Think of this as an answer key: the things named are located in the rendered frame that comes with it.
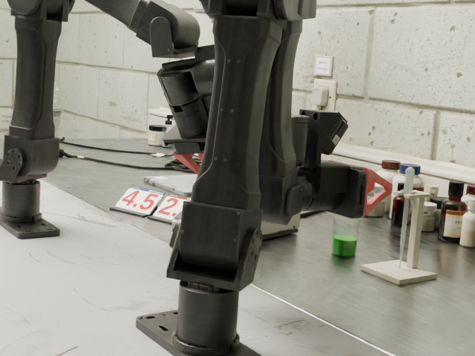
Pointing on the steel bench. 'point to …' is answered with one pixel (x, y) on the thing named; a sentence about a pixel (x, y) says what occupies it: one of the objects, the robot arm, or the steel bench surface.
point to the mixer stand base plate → (174, 183)
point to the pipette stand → (384, 268)
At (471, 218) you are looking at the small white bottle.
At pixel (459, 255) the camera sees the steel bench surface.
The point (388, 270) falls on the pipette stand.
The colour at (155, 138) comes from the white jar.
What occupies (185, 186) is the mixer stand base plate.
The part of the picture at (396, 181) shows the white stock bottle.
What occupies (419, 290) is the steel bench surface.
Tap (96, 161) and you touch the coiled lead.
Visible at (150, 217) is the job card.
